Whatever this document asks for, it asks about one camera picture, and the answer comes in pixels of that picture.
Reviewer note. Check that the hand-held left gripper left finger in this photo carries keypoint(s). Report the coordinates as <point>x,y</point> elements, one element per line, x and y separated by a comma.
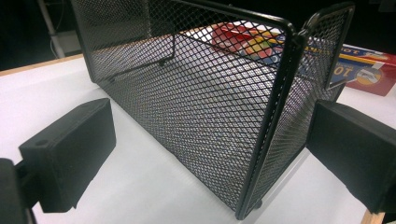
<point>68,149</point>

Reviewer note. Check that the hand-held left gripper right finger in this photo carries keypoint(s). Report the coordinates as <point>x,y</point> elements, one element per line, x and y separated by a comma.
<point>351,149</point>

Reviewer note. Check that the red and blue box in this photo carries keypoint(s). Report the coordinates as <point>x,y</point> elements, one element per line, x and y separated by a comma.
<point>367,73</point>

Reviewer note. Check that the white metal stand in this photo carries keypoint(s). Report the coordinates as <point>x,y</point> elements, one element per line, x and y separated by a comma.
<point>51,28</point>

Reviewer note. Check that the colourful snack packet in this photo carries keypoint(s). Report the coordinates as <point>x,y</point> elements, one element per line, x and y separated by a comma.
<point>249,43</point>

